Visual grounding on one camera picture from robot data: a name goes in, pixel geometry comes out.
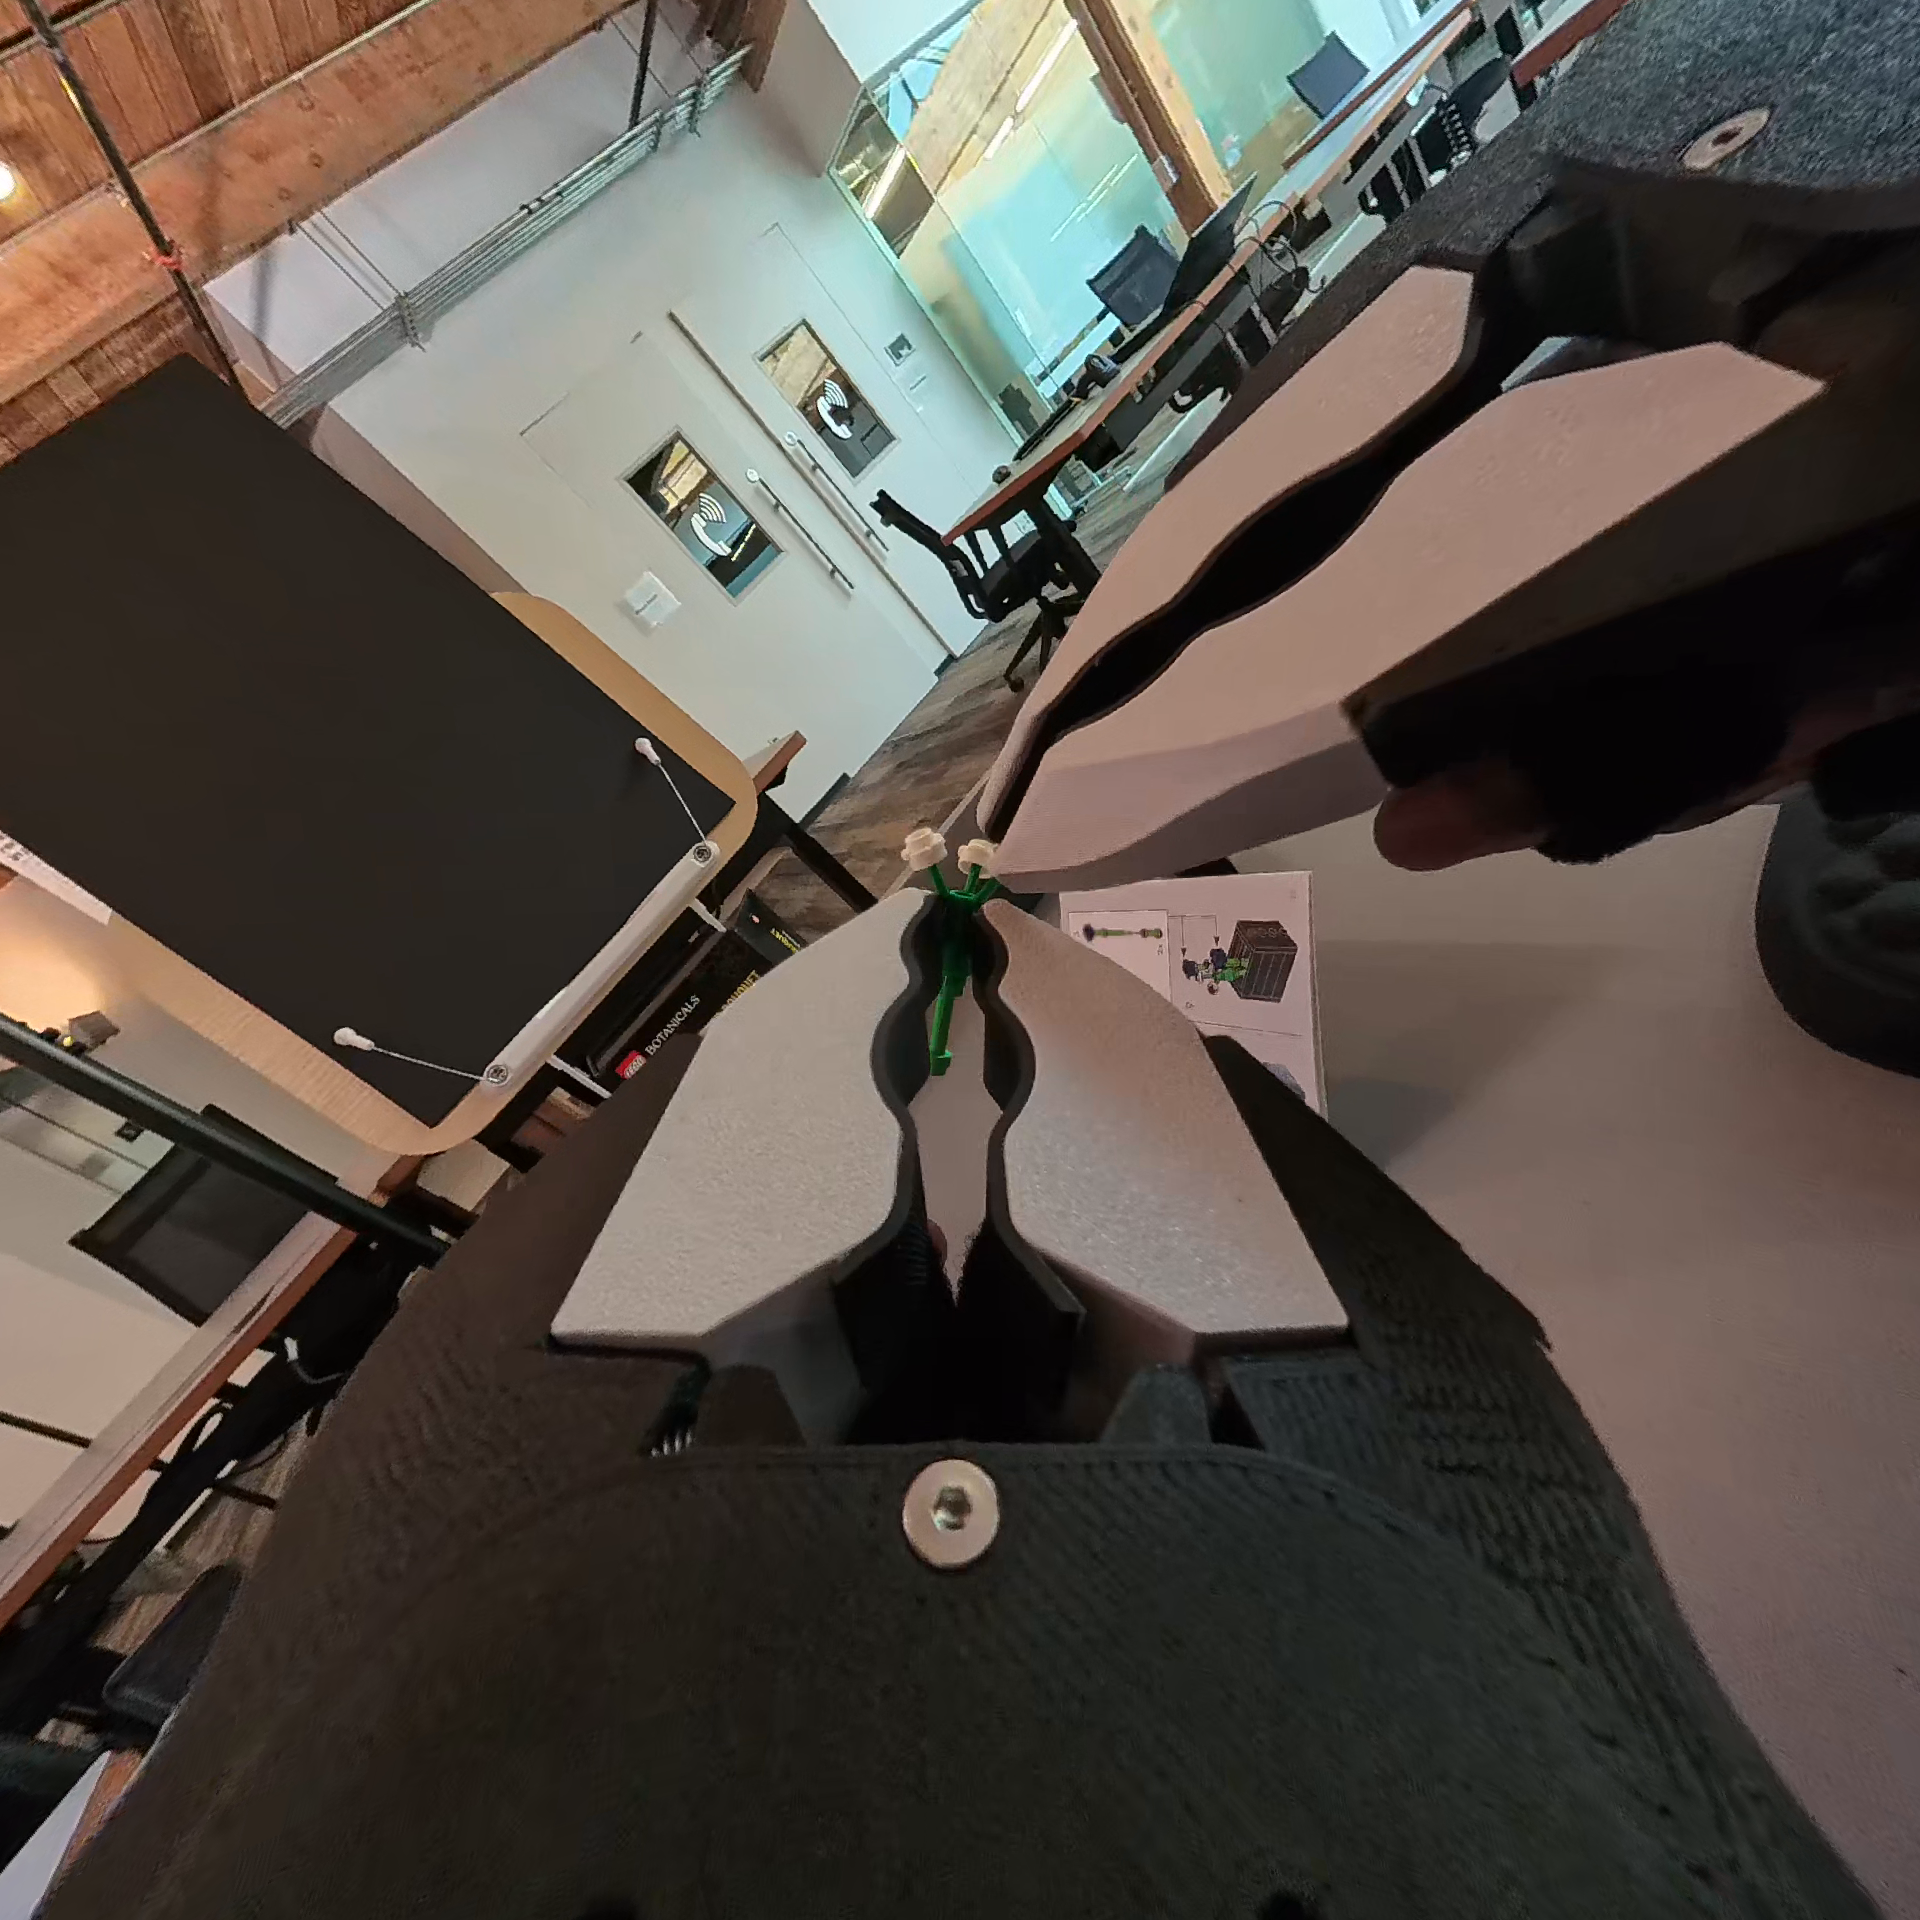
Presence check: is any black mesh cushion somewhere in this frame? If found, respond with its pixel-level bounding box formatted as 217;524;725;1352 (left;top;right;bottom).
1755;720;1920;1076

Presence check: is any person's right hand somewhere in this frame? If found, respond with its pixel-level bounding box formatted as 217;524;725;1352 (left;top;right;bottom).
1377;765;1561;875

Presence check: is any white instruction booklet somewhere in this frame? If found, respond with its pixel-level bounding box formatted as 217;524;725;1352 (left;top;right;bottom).
1057;871;1326;1118

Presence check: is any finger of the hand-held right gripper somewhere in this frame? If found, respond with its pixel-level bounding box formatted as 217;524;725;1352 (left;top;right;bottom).
992;344;1838;889
977;264;1493;820

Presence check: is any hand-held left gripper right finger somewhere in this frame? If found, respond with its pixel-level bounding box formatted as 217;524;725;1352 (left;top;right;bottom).
977;900;1354;1404

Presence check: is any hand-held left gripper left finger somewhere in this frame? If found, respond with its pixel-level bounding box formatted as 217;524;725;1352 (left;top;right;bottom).
556;900;956;1396

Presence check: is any black board on white stand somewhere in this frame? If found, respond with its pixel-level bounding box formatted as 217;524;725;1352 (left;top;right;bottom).
0;361;768;1156

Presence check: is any green toy stem brick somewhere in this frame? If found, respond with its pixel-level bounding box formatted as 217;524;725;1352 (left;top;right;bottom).
916;864;1002;1080

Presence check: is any black office chair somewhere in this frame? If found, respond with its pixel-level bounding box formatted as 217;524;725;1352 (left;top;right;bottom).
870;488;1088;692

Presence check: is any white paper sign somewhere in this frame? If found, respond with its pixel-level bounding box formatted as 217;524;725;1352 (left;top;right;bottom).
0;835;116;926

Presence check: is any black light stand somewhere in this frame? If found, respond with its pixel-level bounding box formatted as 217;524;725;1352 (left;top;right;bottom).
0;1014;453;1261

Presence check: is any grey desk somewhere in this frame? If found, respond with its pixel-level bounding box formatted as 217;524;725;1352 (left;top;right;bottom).
870;781;1920;1920

